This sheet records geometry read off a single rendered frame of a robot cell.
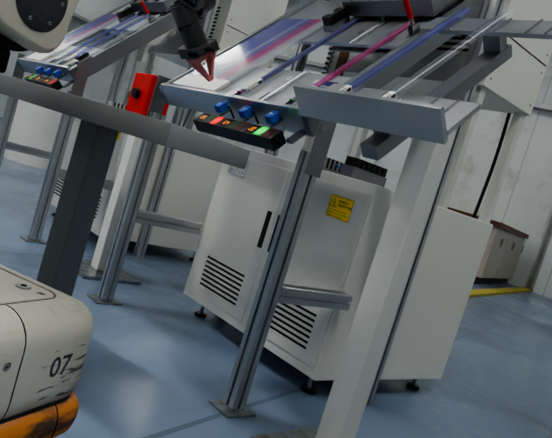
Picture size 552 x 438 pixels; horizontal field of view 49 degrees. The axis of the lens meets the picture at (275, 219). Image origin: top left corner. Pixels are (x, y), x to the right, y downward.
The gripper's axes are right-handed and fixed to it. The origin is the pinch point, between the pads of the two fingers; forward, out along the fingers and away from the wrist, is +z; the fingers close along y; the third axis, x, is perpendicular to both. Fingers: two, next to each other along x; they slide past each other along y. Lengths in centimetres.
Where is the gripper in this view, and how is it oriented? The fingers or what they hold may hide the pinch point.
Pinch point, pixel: (209, 77)
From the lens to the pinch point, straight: 161.1
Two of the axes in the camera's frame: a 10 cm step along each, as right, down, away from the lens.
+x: -7.2, 5.5, -4.2
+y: -6.2, -2.4, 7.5
